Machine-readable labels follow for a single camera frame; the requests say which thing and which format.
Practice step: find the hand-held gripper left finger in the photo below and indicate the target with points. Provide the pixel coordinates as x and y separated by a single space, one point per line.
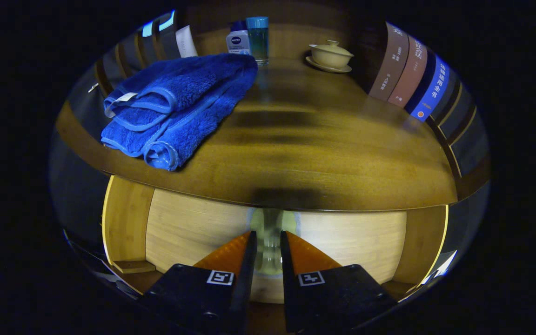
244 279

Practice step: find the beige lidded teacup with saucer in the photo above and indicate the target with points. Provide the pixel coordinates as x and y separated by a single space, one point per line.
331 56

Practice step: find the white bottle with blue cap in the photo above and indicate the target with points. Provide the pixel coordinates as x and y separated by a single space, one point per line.
237 42

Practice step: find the wooden cabinet with slatted shelf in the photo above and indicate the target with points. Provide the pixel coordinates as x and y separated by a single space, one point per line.
296 42

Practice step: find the teal clear bottle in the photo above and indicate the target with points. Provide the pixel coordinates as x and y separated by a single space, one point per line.
257 42

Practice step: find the folded blue towel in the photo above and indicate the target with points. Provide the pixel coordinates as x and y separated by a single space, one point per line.
179 102

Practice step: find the white tube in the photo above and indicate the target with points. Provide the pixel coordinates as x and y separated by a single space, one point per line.
186 43

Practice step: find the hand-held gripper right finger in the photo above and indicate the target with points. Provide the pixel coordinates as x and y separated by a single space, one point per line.
289 284

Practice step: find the blue book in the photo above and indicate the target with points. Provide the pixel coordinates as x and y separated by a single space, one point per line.
433 88

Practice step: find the reddish brown book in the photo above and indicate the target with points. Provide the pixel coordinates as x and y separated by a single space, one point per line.
410 74

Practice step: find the wooden countertop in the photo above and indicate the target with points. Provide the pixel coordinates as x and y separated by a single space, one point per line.
319 158

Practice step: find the dark brown book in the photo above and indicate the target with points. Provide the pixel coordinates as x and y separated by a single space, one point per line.
389 65

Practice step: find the wooden drawer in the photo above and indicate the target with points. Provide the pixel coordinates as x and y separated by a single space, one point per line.
189 232

